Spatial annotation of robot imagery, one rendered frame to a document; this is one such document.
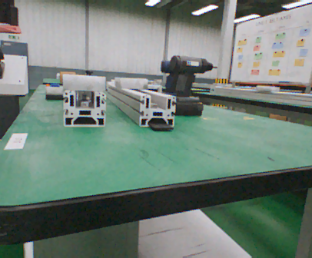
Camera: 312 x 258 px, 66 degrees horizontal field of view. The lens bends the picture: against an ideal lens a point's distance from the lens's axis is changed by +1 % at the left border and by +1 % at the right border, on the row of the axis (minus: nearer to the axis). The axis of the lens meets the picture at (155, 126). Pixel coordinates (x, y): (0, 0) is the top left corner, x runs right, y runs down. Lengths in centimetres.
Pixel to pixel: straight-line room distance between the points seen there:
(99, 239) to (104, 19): 1260
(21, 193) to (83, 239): 15
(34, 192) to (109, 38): 1254
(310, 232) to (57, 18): 1231
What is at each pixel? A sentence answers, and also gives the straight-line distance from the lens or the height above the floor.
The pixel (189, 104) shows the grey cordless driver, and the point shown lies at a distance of 91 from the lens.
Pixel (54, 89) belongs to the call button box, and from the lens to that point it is 126.
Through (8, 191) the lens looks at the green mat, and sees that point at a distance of 31.
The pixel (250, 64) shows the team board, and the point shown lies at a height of 125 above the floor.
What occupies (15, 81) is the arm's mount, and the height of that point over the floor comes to 85.
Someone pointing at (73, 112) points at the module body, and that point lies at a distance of 62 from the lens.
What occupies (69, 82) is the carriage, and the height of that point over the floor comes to 88.
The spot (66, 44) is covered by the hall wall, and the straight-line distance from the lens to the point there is 1243.
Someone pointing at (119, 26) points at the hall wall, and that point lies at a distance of 1301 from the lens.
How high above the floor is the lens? 91
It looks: 11 degrees down
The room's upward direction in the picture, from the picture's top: 4 degrees clockwise
